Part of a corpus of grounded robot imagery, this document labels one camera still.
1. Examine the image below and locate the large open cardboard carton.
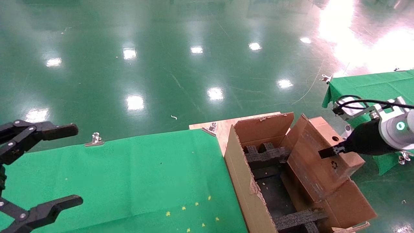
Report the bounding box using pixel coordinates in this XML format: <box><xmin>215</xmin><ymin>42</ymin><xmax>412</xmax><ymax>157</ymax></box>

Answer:
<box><xmin>224</xmin><ymin>112</ymin><xmax>378</xmax><ymax>233</ymax></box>

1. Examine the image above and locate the black foam insert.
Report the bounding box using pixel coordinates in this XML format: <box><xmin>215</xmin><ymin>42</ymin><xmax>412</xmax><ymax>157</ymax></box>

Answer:
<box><xmin>244</xmin><ymin>142</ymin><xmax>291</xmax><ymax>170</ymax></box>
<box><xmin>273</xmin><ymin>209</ymin><xmax>329</xmax><ymax>233</ymax></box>

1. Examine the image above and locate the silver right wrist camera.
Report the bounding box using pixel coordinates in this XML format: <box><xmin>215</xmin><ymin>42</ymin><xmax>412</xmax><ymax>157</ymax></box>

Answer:
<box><xmin>332</xmin><ymin>96</ymin><xmax>409</xmax><ymax>123</ymax></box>

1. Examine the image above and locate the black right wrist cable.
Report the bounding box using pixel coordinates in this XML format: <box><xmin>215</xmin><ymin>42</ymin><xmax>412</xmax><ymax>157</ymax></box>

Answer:
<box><xmin>335</xmin><ymin>95</ymin><xmax>414</xmax><ymax>110</ymax></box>

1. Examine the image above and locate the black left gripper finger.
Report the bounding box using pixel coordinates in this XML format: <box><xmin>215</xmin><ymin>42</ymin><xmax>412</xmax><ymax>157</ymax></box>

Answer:
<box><xmin>0</xmin><ymin>120</ymin><xmax>79</xmax><ymax>165</ymax></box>
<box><xmin>0</xmin><ymin>195</ymin><xmax>83</xmax><ymax>233</ymax></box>

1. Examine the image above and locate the long cardboard box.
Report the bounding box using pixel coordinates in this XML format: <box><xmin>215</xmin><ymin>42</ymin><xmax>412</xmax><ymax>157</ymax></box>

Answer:
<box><xmin>280</xmin><ymin>113</ymin><xmax>366</xmax><ymax>203</ymax></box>

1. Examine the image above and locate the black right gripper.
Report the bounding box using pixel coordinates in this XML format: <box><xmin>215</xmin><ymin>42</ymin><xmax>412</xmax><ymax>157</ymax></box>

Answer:
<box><xmin>318</xmin><ymin>118</ymin><xmax>390</xmax><ymax>159</ymax></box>

